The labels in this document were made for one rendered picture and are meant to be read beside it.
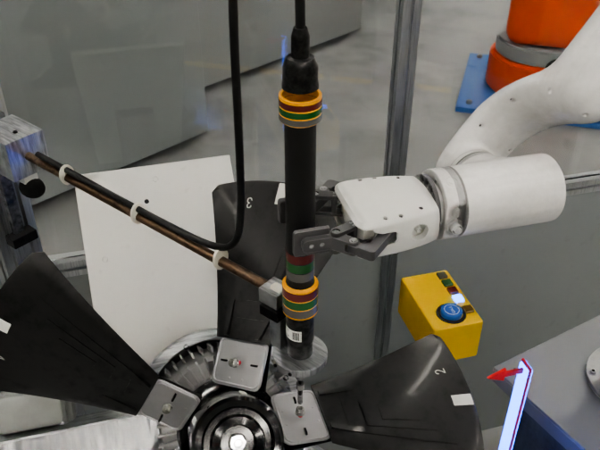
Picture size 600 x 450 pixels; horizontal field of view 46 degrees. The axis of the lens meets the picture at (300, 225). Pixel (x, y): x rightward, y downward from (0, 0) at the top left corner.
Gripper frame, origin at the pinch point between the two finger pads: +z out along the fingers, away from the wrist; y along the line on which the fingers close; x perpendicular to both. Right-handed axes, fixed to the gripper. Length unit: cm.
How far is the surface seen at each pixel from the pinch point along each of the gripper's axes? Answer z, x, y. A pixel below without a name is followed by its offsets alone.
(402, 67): -42, -13, 70
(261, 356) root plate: 4.2, -23.1, 3.8
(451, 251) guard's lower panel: -61, -66, 70
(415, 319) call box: -31, -47, 29
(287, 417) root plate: 1.7, -31.6, -0.1
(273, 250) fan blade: -0.2, -13.6, 13.9
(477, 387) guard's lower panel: -78, -123, 70
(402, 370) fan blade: -17.1, -32.2, 4.2
